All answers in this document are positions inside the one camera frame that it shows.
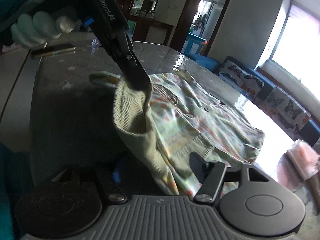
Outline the colourful patterned children's shirt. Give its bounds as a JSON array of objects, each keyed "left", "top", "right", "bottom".
[{"left": 89, "top": 70, "right": 265, "bottom": 197}]

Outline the white gloved left hand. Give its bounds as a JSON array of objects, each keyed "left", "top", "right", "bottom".
[{"left": 1, "top": 0, "right": 75, "bottom": 48}]

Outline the dark wooden cabinet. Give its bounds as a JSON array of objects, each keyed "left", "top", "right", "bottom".
[{"left": 117, "top": 0, "right": 174, "bottom": 46}]

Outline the black pen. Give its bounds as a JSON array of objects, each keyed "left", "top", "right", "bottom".
[{"left": 30, "top": 43, "right": 76, "bottom": 58}]

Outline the pink tissue pack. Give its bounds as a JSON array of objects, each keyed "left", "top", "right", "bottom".
[{"left": 287, "top": 139, "right": 319, "bottom": 181}]

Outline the left butterfly cushion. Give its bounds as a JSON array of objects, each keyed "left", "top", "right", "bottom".
[{"left": 215, "top": 60, "right": 265, "bottom": 100}]

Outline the butterfly cushion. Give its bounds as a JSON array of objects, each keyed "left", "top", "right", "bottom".
[
  {"left": 215, "top": 60, "right": 265, "bottom": 100},
  {"left": 259, "top": 87, "right": 311, "bottom": 137}
]

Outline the right butterfly cushion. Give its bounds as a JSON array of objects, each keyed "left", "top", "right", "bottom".
[{"left": 259, "top": 87, "right": 311, "bottom": 137}]

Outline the blue sofa bench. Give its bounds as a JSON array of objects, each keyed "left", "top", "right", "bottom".
[{"left": 184, "top": 53, "right": 319, "bottom": 146}]

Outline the window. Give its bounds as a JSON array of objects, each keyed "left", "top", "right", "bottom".
[{"left": 271, "top": 3, "right": 319, "bottom": 97}]

